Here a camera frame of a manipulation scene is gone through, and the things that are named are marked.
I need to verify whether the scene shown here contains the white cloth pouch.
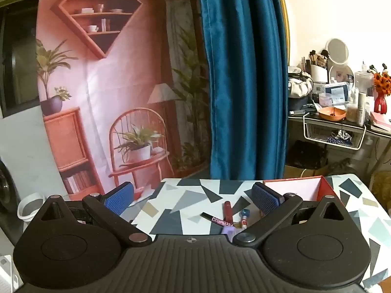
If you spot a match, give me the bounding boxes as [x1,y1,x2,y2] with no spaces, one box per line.
[289,78,314,98]

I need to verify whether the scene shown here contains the red cardboard box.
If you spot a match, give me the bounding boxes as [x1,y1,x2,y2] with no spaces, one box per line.
[263,175,341,203]

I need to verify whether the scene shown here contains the blue patterned bundle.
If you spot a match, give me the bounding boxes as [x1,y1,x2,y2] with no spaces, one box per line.
[326,130,355,145]

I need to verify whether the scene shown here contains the white round vanity mirror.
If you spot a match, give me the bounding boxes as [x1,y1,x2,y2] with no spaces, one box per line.
[325,38,355,89]

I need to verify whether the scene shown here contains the pink book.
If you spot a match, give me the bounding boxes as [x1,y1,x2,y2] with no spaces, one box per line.
[369,111,391,129]

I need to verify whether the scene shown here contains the grey mottled bundle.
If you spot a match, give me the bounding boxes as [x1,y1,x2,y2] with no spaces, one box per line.
[328,158,358,176]

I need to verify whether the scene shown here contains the white wire basket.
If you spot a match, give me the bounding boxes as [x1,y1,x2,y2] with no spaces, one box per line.
[302,112,367,151]

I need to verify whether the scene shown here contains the white brush holder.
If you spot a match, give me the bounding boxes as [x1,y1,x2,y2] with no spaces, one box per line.
[301,50,329,84]

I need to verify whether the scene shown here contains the orange artificial flowers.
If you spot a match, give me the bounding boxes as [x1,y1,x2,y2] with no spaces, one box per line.
[368,64,391,96]

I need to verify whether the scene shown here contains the red vase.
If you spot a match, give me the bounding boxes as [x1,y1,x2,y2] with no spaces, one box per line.
[374,93,388,114]

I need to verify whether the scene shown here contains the cotton swab jar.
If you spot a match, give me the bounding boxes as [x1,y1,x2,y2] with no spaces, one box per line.
[346,102,358,123]

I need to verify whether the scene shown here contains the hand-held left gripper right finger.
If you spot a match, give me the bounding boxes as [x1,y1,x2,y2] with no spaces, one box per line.
[233,182,349,248]

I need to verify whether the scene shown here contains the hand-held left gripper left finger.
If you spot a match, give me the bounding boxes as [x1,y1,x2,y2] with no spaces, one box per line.
[40,182,152,248]

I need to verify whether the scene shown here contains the white plastic basket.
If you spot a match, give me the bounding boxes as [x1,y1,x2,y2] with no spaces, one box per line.
[17,193,46,222]

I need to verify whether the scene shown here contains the wall poster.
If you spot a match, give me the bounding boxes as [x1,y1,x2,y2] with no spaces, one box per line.
[36,0,211,203]

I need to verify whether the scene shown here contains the blue curtain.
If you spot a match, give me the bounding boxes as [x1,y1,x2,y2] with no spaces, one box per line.
[198,0,289,180]

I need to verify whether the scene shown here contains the tall white bottle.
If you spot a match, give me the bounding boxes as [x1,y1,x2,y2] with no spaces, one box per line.
[357,92,367,126]

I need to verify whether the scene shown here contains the orange bowl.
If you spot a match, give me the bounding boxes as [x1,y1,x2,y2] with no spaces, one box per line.
[318,106,347,122]

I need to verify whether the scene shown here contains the red marker pen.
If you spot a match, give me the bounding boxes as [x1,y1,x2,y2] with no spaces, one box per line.
[222,201,234,223]

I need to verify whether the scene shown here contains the brown cardboard box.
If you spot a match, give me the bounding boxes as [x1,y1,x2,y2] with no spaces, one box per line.
[284,165,330,179]

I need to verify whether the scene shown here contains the black checkered pen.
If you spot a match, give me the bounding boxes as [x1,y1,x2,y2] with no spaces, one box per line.
[201,212,234,227]

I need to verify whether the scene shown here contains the white desk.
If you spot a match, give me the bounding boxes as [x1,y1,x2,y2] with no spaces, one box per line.
[287,110,391,178]

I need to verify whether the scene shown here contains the clear plastic container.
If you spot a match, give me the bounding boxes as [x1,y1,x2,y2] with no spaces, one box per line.
[354,71,375,98]

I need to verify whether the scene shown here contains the tan straw bundle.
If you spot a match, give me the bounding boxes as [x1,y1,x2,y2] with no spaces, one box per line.
[371,171,391,202]

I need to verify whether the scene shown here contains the blue and white box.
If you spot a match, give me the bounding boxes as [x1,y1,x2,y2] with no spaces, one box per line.
[324,84,349,103]

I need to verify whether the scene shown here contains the black bag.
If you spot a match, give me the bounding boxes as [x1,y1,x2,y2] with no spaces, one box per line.
[289,140,329,170]

